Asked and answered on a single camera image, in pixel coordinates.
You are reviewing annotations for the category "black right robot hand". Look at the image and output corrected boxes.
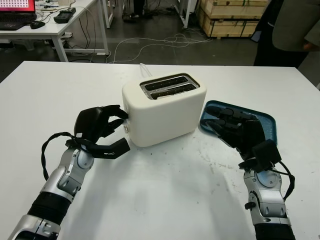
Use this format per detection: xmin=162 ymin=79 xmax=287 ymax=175
xmin=204 ymin=106 xmax=268 ymax=160

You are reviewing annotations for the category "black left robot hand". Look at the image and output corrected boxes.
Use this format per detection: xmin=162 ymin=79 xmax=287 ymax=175
xmin=73 ymin=104 xmax=130 ymax=146

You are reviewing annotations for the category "cream white two-slot toaster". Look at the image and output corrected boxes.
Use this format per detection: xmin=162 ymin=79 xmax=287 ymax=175
xmin=121 ymin=72 xmax=208 ymax=148

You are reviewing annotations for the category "blue rectangular tray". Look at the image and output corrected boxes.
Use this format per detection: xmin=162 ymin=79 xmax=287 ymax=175
xmin=197 ymin=99 xmax=278 ymax=146

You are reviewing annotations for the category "blue smartphone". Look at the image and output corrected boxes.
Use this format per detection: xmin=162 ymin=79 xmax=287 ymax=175
xmin=250 ymin=30 xmax=262 ymax=43

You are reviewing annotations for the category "person in beige jacket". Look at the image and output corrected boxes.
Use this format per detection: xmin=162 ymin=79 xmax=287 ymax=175
xmin=251 ymin=0 xmax=320 ymax=69

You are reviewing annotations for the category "white office desk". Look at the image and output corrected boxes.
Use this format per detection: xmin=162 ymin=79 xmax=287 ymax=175
xmin=0 ymin=0 xmax=111 ymax=63

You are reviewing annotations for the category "black handheld device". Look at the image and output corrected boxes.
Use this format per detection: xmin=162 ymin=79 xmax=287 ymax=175
xmin=53 ymin=7 xmax=77 ymax=25

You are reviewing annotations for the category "white-legged desk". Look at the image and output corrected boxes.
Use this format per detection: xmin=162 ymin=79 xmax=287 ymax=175
xmin=102 ymin=0 xmax=201 ymax=29

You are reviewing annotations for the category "person with dark shoes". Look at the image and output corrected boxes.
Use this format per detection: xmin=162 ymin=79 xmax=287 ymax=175
xmin=121 ymin=0 xmax=146 ymax=23

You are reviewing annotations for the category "black laptop with red screen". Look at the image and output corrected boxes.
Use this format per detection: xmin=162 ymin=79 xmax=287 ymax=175
xmin=0 ymin=0 xmax=38 ymax=31

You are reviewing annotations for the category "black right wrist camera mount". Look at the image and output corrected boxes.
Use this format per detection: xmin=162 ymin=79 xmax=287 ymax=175
xmin=238 ymin=139 xmax=282 ymax=173

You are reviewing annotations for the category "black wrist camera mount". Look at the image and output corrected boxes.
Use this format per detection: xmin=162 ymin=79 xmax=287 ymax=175
xmin=65 ymin=137 xmax=131 ymax=161
xmin=238 ymin=139 xmax=282 ymax=173

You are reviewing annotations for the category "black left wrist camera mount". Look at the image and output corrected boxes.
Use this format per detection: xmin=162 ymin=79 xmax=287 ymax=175
xmin=65 ymin=137 xmax=131 ymax=161

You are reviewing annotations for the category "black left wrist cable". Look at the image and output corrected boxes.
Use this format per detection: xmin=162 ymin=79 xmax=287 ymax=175
xmin=41 ymin=132 xmax=83 ymax=181

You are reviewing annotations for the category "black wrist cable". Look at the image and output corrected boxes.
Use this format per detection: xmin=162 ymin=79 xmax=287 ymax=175
xmin=41 ymin=132 xmax=83 ymax=181
xmin=271 ymin=159 xmax=296 ymax=201

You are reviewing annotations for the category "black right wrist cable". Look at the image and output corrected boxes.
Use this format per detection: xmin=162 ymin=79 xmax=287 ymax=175
xmin=271 ymin=159 xmax=296 ymax=201

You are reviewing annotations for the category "white toaster power cord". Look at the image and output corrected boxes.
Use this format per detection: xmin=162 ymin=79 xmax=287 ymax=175
xmin=139 ymin=63 xmax=153 ymax=77

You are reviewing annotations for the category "white floor cable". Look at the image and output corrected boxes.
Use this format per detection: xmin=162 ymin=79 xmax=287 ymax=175
xmin=108 ymin=32 xmax=213 ymax=65

